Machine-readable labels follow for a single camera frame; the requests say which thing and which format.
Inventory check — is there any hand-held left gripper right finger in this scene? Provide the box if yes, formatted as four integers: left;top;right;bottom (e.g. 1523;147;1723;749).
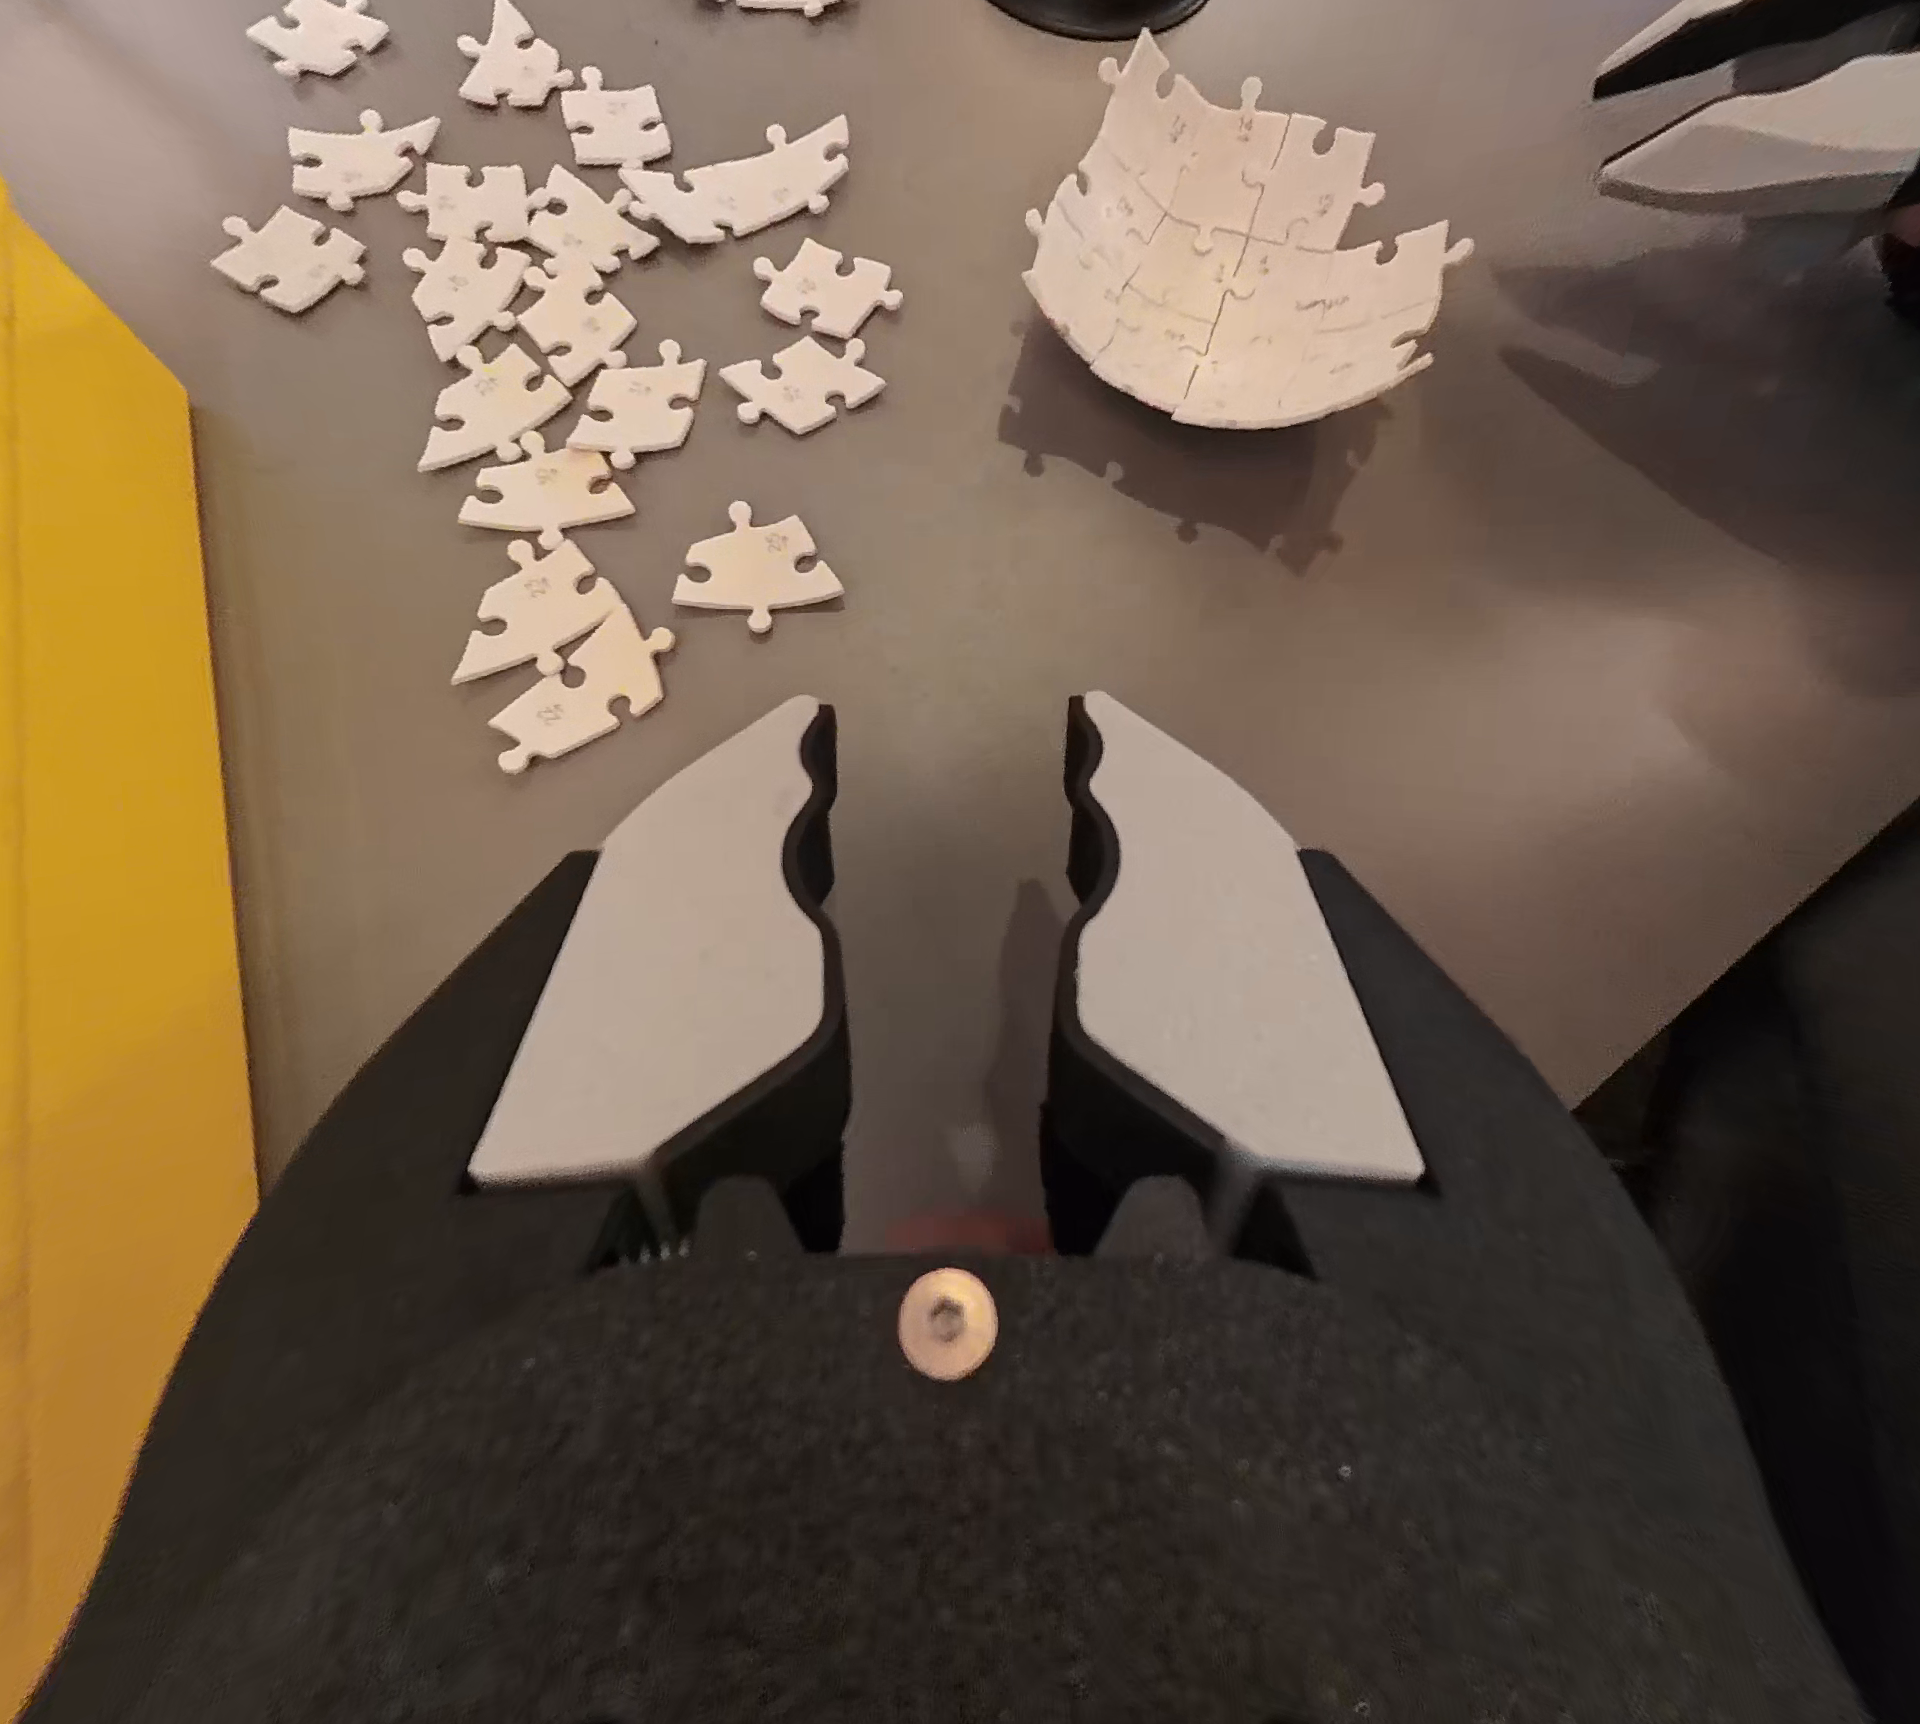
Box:
1043;693;1428;1255

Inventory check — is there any yellow plastic bin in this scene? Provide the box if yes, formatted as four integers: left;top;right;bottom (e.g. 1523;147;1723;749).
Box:
0;179;260;1652

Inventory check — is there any curved assembled puzzle section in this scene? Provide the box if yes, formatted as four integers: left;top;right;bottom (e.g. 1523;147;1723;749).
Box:
1023;29;1477;435

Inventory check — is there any pile of white puzzle pieces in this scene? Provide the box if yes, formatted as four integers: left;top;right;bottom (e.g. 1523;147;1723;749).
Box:
210;0;906;777

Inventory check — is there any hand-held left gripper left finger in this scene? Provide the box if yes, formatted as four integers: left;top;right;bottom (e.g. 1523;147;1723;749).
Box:
469;696;852;1255

